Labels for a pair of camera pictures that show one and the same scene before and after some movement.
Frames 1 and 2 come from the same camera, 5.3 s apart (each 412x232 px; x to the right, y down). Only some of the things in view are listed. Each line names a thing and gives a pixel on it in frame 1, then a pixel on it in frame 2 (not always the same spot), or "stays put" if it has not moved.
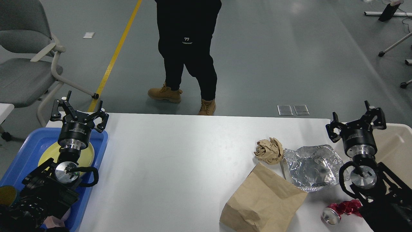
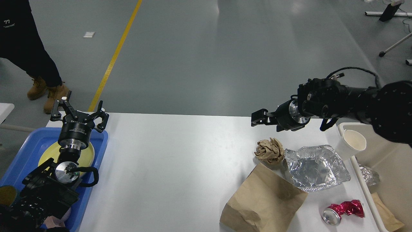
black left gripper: x=74 y=133 stays put
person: x=185 y=29 -> x=21 y=43
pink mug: x=51 y=221 stays put
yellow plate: x=87 y=156 stays put
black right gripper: x=358 y=138 -> x=286 y=116
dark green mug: x=8 y=195 stays put
